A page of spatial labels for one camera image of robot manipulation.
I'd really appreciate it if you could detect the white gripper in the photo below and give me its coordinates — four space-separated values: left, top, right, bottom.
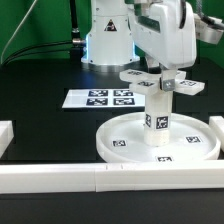
128 0 196 91

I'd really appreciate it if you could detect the white cross-shaped table base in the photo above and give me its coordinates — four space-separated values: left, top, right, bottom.
119 69 205 96

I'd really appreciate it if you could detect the white round table top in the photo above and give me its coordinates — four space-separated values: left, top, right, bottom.
96 112 221 162

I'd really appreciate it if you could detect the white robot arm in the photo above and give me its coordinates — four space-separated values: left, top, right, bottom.
82 0 224 91

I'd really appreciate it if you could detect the white marker sheet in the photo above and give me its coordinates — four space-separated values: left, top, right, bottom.
62 89 145 109

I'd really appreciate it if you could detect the white left fence block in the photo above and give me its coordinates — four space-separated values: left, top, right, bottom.
0 121 14 158

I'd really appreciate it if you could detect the white front fence bar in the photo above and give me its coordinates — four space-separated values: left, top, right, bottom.
0 160 224 194

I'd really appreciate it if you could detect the black cable pair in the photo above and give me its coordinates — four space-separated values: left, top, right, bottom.
2 40 75 66

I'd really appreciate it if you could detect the grey thin cable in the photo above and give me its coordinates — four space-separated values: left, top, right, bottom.
0 0 39 65

